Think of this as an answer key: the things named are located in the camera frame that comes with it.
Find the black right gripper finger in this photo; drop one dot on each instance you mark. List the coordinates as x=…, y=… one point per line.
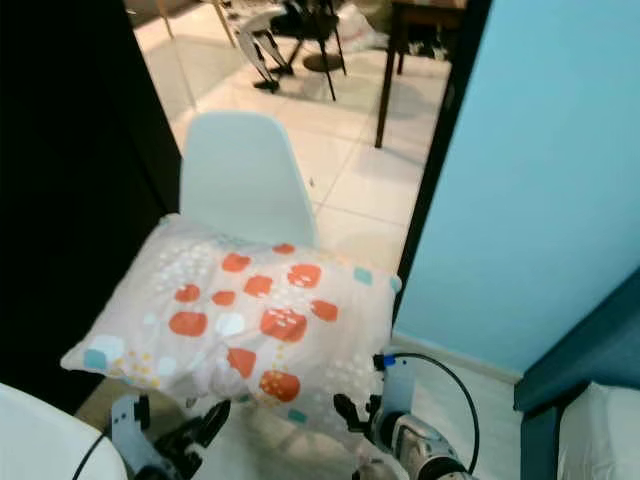
x=374, y=412
x=352, y=415

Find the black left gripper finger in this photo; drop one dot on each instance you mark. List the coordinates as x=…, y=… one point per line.
x=212, y=423
x=180, y=431

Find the floral red patterned pillow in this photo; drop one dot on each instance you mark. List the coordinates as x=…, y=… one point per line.
x=260, y=320

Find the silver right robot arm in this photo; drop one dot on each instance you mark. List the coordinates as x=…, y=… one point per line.
x=420, y=448

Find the dark blue upholstered furniture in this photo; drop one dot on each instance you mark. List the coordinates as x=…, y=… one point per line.
x=590, y=350

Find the white cushion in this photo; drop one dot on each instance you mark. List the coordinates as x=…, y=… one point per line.
x=605, y=435

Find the white robot legs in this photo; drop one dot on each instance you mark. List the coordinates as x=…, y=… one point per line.
x=260, y=45

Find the black stand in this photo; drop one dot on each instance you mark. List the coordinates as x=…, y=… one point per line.
x=315, y=30

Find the white cloth heap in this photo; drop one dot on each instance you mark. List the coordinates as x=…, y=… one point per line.
x=363, y=25

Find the dark wooden table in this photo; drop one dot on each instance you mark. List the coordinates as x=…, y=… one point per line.
x=430, y=12

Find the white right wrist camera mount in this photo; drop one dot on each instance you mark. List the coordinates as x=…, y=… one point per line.
x=398, y=385

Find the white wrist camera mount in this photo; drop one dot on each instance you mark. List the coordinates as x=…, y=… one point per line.
x=398, y=385
x=128, y=440

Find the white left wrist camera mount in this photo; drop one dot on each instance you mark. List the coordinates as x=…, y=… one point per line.
x=128, y=440

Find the black door frame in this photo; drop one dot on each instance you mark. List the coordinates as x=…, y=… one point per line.
x=450, y=130

